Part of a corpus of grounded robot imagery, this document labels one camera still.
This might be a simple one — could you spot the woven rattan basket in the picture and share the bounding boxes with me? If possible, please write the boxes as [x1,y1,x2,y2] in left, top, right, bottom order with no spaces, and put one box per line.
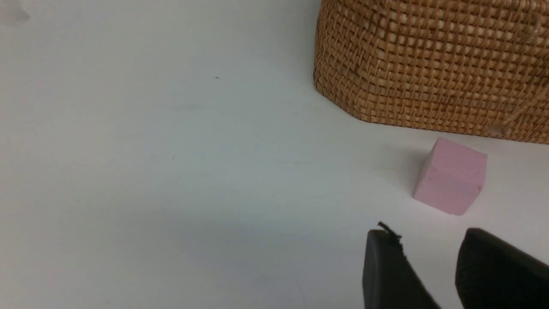
[313,0,549,144]

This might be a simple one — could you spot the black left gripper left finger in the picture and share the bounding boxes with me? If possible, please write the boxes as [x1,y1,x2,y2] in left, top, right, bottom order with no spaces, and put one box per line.
[362,222,440,309]

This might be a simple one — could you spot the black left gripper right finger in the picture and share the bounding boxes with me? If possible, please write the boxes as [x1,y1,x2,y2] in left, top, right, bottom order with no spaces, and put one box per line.
[455,227,549,309]

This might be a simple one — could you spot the pink foam cube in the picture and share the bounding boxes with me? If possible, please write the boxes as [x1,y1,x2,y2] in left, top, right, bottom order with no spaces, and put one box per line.
[412,137,488,216]

